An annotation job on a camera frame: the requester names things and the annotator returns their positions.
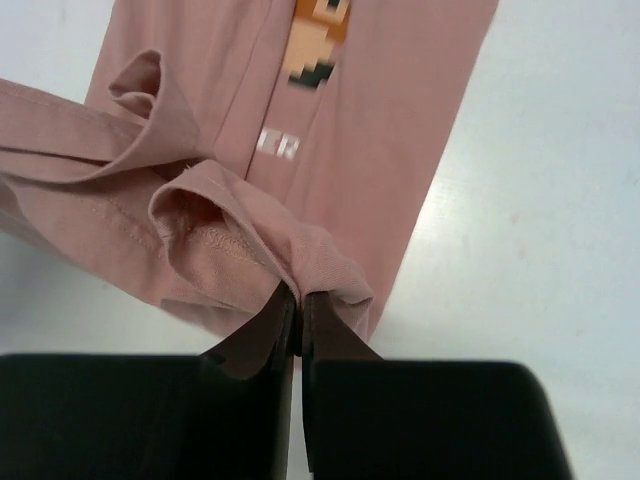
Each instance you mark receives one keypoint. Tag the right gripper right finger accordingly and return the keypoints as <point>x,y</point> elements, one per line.
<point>366,417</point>

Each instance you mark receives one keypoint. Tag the pink t shirt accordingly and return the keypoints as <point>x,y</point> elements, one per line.
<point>225,147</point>

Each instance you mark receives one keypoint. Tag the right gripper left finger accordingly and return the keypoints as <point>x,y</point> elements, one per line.
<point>222,414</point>

